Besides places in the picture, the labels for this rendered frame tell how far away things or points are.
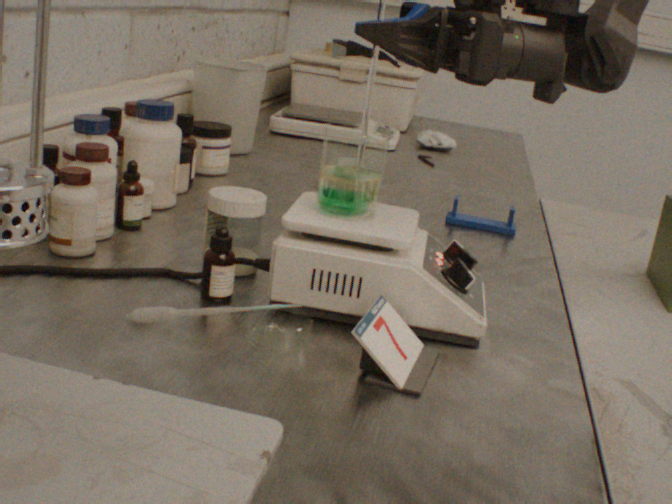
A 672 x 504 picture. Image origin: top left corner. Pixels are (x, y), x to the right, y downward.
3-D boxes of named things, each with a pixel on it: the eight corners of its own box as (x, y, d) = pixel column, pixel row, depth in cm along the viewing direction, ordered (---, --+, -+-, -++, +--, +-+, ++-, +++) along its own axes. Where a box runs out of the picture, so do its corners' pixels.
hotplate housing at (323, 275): (479, 302, 83) (494, 229, 81) (481, 352, 71) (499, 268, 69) (272, 264, 86) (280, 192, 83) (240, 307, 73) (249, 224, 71)
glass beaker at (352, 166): (297, 211, 76) (309, 122, 73) (340, 203, 81) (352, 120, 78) (355, 232, 72) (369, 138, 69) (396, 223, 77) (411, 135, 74)
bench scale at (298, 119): (394, 154, 158) (398, 130, 157) (266, 134, 160) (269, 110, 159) (399, 140, 176) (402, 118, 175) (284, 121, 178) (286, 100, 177)
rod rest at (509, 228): (514, 230, 114) (519, 206, 113) (515, 236, 111) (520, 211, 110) (446, 217, 115) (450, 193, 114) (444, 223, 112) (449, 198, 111)
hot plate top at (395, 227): (419, 218, 81) (420, 210, 81) (411, 252, 70) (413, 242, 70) (303, 198, 83) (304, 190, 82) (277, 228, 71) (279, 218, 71)
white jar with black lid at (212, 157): (174, 167, 121) (178, 121, 119) (205, 163, 127) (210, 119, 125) (205, 178, 118) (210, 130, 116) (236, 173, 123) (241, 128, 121)
